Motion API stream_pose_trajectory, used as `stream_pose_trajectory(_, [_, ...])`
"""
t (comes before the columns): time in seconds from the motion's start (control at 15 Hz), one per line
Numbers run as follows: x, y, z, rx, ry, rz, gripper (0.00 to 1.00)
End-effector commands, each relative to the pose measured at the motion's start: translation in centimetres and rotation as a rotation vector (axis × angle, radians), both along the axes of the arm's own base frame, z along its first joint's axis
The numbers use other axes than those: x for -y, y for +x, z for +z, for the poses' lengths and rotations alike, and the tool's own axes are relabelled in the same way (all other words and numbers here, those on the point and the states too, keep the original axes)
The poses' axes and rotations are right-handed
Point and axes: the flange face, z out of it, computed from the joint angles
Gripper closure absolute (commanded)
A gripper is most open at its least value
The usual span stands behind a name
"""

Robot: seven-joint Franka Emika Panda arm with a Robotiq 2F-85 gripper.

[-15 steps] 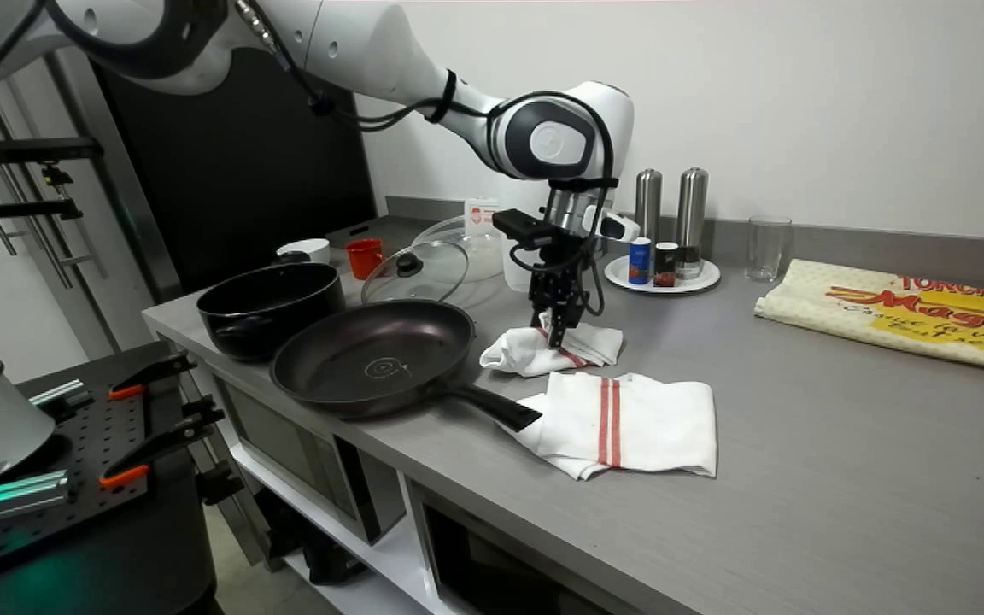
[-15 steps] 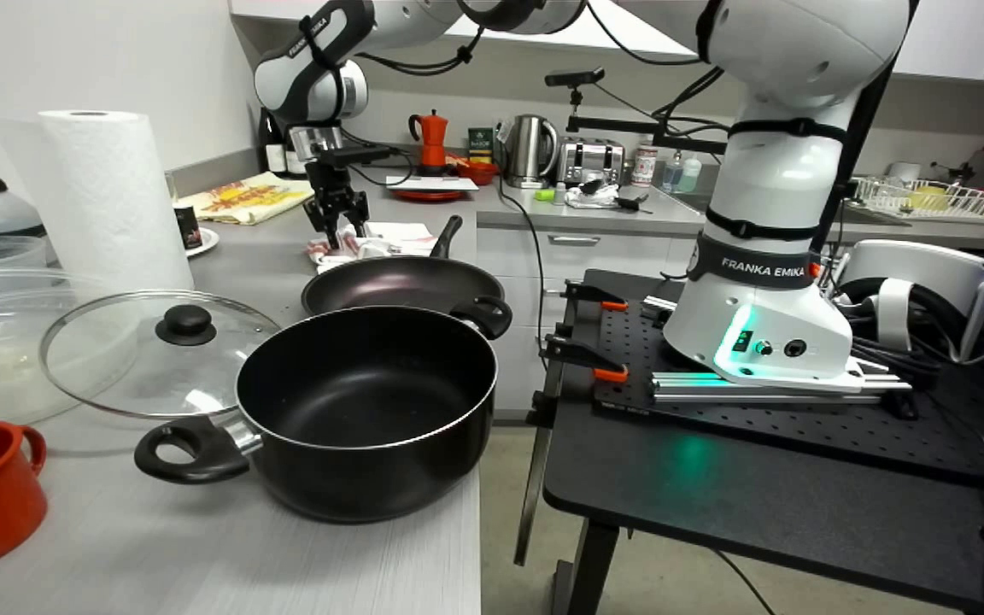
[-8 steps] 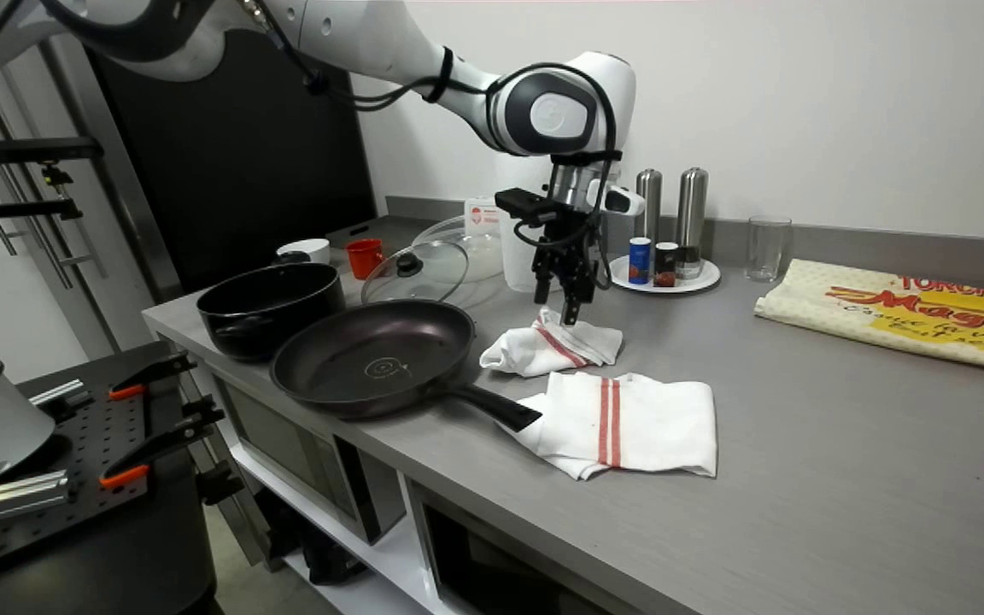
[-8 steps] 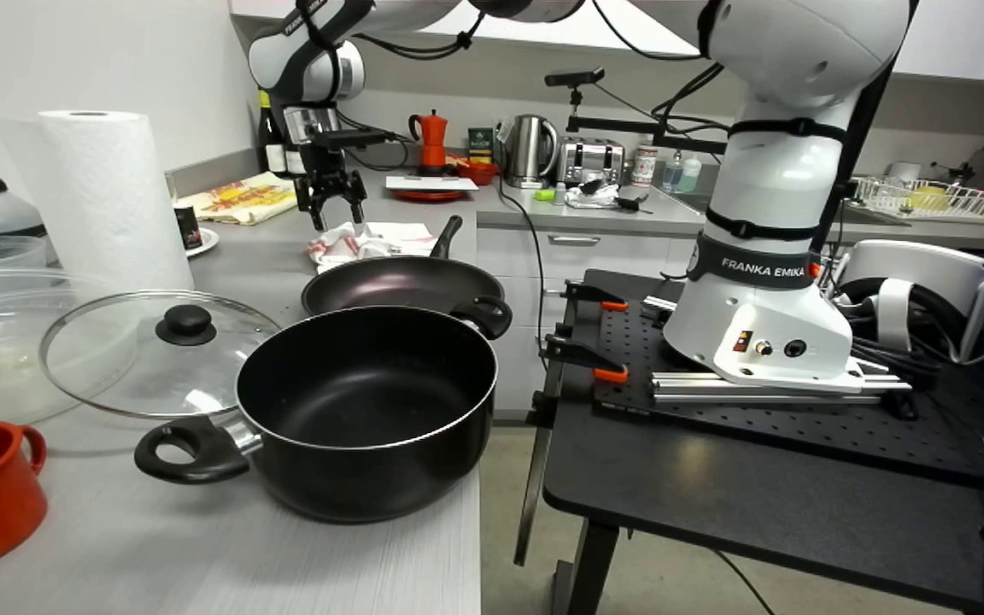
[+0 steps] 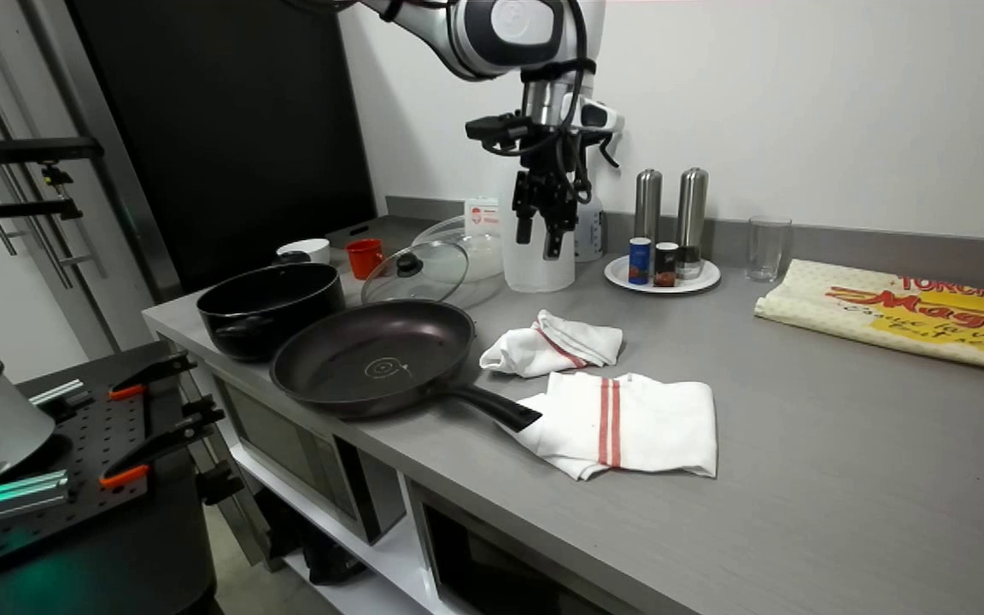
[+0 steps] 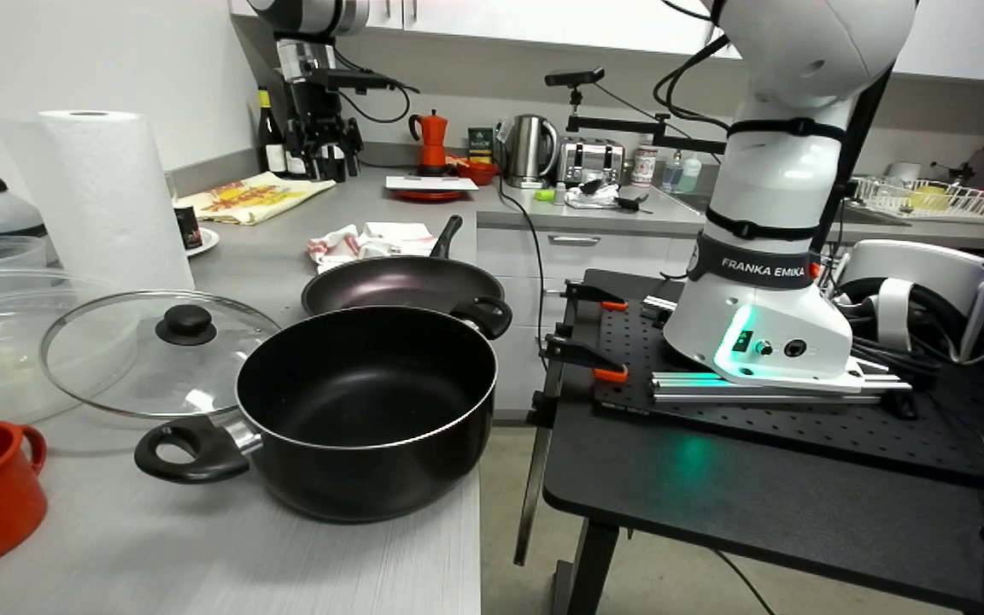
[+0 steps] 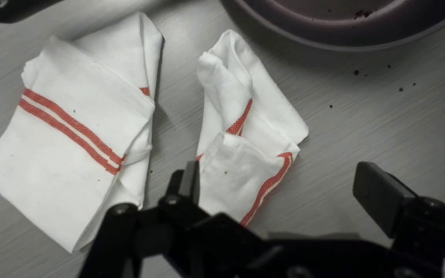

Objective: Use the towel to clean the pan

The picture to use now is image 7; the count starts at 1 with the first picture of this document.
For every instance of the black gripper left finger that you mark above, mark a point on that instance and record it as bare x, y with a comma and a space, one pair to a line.
189, 179

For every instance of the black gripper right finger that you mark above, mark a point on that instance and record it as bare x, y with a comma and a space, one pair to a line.
382, 195

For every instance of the large white red-striped towel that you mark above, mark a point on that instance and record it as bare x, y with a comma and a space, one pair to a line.
53, 179

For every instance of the dark nonstick frying pan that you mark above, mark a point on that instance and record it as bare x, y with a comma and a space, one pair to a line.
346, 31

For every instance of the small white red-striped towel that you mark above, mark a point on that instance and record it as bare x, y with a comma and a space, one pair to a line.
238, 175

